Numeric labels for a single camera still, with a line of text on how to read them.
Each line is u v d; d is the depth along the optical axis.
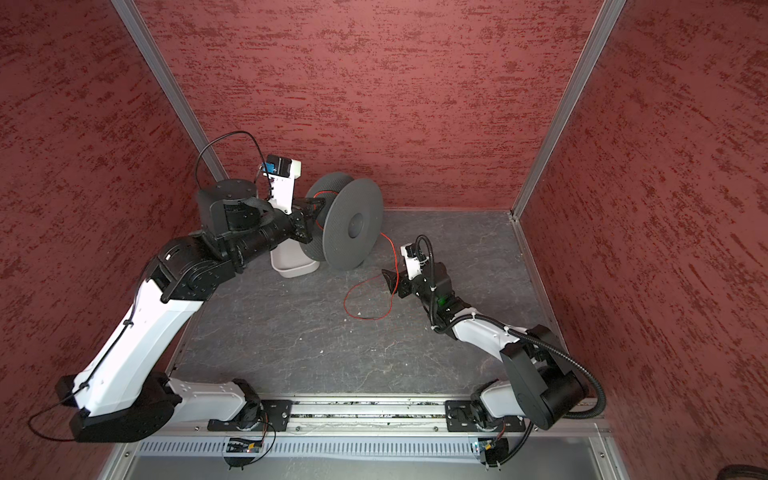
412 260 0.73
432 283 0.63
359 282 1.00
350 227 0.58
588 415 0.41
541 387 0.43
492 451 0.70
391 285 0.77
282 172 0.45
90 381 0.37
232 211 0.37
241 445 0.73
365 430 0.73
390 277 0.77
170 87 0.84
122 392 0.38
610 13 0.71
